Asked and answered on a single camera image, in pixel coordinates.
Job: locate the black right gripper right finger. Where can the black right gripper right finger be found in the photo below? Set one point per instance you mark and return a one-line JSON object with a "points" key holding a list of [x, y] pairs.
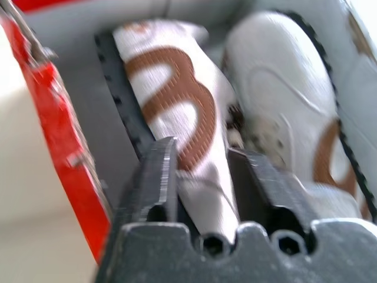
{"points": [[274, 188]]}

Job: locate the white shoe with brown print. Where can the white shoe with brown print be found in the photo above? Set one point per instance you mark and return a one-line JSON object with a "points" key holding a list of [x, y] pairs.
{"points": [[291, 112], [179, 115]]}

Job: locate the red shoebox with grey inside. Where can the red shoebox with grey inside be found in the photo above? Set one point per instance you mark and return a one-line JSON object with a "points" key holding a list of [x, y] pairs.
{"points": [[67, 126]]}

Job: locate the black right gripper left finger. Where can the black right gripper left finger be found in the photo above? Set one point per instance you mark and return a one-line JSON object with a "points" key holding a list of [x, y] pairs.
{"points": [[153, 188]]}

